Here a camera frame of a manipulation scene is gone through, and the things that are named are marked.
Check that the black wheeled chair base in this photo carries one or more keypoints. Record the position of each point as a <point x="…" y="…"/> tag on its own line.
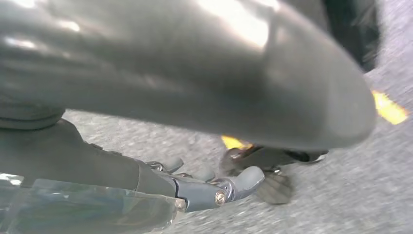
<point x="274" y="190"/>

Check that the black robot body part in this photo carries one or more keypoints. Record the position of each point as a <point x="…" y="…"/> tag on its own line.
<point x="351" y="32"/>

